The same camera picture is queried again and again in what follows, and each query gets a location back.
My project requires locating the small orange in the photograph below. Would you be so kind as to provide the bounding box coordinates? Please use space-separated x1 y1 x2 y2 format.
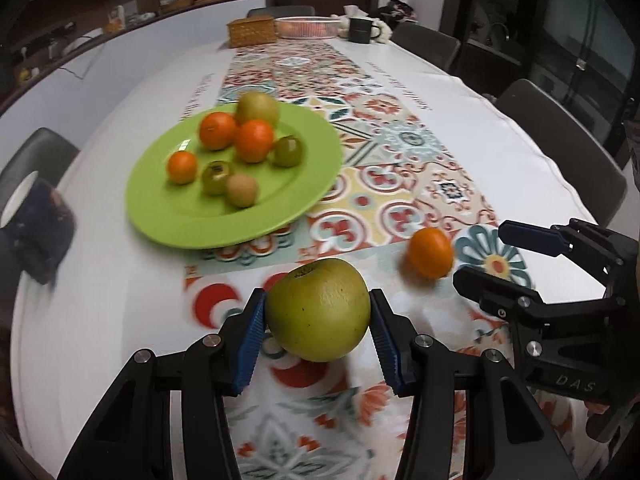
407 228 454 281

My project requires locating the large green apple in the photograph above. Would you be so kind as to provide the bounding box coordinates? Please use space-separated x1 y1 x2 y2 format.
265 258 371 363

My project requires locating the green tomato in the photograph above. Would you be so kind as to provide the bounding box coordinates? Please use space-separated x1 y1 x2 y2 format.
201 160 233 196
272 136 303 168

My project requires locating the brown kiwi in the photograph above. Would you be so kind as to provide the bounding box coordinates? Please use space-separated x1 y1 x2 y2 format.
226 174 259 208

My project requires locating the orange mandarin front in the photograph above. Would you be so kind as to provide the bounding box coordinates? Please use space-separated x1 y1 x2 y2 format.
166 151 198 185

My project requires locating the orange mandarin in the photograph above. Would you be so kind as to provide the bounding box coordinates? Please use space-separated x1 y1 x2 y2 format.
198 112 238 151
166 151 198 185

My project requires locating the green tomato front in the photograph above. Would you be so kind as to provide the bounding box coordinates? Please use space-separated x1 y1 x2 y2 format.
201 160 233 196

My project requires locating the large orange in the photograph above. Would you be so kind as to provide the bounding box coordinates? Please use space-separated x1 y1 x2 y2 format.
234 119 274 164

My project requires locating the yellow pear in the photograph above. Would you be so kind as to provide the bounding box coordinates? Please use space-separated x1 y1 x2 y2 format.
234 91 280 128

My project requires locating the white kitchen counter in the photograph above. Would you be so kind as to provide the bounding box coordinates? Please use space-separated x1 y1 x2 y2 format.
1 0 266 158

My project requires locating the grey chair right near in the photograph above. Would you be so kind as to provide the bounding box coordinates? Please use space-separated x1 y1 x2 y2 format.
495 79 627 226

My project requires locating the patterned table runner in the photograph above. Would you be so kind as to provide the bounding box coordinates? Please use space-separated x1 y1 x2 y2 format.
186 39 587 479

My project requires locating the grey chair right far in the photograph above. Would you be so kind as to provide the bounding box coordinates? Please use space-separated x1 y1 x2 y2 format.
390 22 461 72

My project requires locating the dark blue mug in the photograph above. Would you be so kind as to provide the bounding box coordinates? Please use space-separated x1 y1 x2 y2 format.
1 170 76 285

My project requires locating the green plate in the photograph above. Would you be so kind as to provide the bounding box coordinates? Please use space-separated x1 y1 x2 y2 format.
125 103 343 249

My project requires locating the black mug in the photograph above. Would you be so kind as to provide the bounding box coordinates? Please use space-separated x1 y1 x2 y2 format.
347 16 382 44

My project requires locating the grey chair left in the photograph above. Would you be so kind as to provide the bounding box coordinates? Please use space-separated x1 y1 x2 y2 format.
0 128 79 206

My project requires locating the white plush toy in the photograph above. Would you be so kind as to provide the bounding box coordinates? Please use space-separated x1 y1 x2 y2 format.
337 4 392 44

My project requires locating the pink plastic tray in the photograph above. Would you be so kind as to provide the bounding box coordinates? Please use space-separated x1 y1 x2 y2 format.
274 16 341 40

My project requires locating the grey chair at head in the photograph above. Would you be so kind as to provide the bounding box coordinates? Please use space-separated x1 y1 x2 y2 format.
246 6 316 18

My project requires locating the wicker basket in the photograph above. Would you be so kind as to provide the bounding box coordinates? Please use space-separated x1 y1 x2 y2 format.
227 15 278 48

